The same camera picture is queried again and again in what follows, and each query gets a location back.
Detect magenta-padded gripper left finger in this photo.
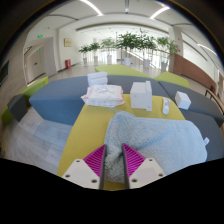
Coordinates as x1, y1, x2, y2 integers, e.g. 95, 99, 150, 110
61, 143, 108, 191

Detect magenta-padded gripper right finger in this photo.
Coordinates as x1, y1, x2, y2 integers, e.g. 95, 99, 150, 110
121, 142, 167, 190

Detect light blue towel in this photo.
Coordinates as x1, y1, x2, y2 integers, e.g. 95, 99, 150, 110
103, 110, 210, 184

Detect yellow upholstered ottoman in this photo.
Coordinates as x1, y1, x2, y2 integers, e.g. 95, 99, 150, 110
56, 94, 186, 192

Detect small white bottle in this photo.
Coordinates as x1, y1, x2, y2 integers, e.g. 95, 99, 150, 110
161, 97, 171, 115

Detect white tissue box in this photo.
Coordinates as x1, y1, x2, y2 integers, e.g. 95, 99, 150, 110
129, 80, 153, 112

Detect wide grey upholstered bench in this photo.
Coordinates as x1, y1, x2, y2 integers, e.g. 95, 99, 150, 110
181, 108, 224, 162

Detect pink white wet wipes pack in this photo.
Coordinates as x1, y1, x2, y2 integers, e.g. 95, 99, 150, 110
80, 84, 127, 108

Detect blue grey upholstered bench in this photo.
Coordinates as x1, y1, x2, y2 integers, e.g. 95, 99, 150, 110
28, 75, 171, 126

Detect small white cube box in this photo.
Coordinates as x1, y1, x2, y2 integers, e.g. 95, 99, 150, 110
174, 90, 192, 111

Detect dark grey small ottoman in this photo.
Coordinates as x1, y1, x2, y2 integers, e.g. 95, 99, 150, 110
7, 93, 28, 122

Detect stack of white tissue packs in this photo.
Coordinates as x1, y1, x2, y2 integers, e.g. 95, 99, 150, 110
86, 71, 109, 88

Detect lime green upholstered bench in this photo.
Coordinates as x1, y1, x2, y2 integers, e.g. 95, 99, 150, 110
153, 71, 192, 89
0, 76, 49, 124
94, 64, 153, 79

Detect row of potted plants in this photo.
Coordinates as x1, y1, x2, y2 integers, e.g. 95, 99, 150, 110
78, 29, 179, 73

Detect ceiling light strips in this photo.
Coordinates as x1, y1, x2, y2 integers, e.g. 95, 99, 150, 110
79, 0, 218, 58

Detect wooden bench with black frame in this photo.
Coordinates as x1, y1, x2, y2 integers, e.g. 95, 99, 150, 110
204, 88, 224, 116

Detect dark wall screen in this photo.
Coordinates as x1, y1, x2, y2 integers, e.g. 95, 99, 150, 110
0, 60, 10, 86

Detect framed wall picture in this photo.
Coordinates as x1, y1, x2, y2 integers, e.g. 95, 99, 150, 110
63, 37, 73, 48

